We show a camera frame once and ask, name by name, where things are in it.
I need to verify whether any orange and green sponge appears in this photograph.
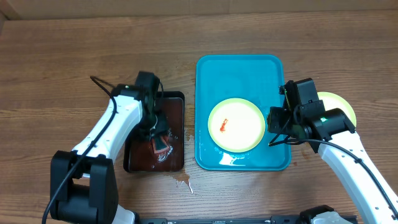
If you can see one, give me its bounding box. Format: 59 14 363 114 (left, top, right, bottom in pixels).
151 135 170 155

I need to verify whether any yellow plate with red stain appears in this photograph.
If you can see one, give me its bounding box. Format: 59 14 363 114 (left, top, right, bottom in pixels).
208 98 266 153

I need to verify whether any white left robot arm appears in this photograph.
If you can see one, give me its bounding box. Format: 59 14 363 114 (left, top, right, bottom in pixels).
42 84 173 223

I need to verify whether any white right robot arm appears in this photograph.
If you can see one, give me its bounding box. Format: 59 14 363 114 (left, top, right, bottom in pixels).
267 107 397 223

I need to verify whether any blue plastic tray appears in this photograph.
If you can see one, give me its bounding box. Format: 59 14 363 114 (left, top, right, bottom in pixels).
195 55 292 171

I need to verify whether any black water basin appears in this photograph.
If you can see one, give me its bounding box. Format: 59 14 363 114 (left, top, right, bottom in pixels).
123 91 185 172

